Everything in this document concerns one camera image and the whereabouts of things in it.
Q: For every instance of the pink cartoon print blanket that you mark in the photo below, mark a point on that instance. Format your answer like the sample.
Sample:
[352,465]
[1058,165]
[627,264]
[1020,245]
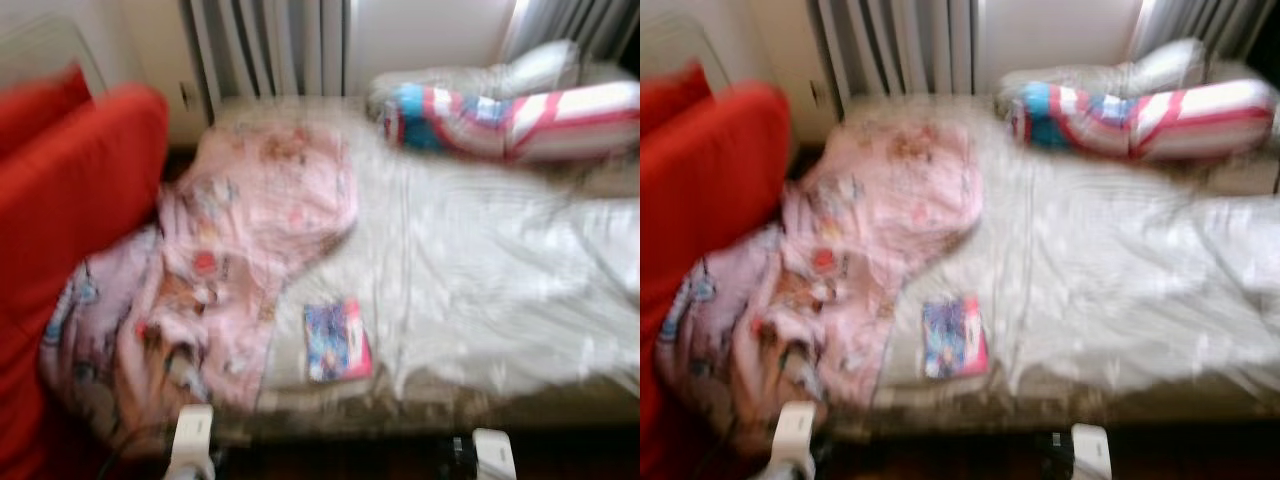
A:
[240,230]
[870,230]

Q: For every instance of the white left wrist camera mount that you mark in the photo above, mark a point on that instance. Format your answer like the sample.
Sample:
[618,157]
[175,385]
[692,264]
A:
[793,438]
[192,440]

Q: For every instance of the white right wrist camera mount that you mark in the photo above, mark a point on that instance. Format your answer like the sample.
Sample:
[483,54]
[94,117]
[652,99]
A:
[1092,452]
[494,455]

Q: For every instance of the bed with grey floral sheet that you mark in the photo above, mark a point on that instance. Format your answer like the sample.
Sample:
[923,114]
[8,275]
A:
[1130,270]
[500,270]

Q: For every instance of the grey pleated curtain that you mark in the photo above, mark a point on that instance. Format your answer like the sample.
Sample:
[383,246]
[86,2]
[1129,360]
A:
[890,45]
[580,25]
[260,45]
[1200,22]

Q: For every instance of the red white blue bolster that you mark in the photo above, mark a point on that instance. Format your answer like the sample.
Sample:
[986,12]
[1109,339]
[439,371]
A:
[520,120]
[1150,118]

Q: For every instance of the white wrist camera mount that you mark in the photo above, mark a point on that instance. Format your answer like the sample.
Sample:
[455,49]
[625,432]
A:
[1092,452]
[192,440]
[793,438]
[494,455]

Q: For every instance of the colourful comic book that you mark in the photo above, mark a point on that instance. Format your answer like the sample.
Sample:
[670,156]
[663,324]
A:
[338,340]
[955,338]

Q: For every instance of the large red cushion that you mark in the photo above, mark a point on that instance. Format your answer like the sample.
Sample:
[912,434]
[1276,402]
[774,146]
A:
[700,220]
[70,220]

